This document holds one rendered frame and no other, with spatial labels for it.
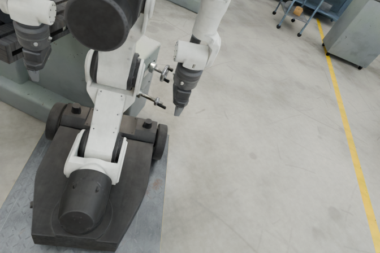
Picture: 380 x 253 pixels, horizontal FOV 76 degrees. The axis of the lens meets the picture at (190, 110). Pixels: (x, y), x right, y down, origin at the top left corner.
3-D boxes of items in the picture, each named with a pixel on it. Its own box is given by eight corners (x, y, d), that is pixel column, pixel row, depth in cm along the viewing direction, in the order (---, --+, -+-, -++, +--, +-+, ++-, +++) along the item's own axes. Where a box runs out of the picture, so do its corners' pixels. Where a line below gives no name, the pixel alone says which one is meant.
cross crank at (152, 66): (172, 78, 163) (176, 64, 155) (165, 87, 155) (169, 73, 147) (150, 68, 164) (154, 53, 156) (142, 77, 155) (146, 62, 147)
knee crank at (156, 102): (167, 107, 157) (169, 100, 153) (163, 112, 152) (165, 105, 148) (136, 92, 157) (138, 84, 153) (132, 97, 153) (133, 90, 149)
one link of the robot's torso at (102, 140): (120, 174, 101) (145, 65, 83) (68, 166, 97) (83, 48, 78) (125, 153, 115) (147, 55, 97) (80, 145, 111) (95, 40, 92)
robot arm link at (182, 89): (192, 109, 89) (202, 88, 80) (166, 105, 87) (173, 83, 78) (190, 83, 97) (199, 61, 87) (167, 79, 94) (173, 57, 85)
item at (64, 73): (146, 105, 201) (163, 43, 161) (126, 131, 177) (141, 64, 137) (59, 64, 203) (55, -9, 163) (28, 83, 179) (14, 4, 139)
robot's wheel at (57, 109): (56, 149, 125) (54, 124, 112) (46, 147, 124) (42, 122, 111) (70, 121, 140) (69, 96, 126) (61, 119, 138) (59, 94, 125)
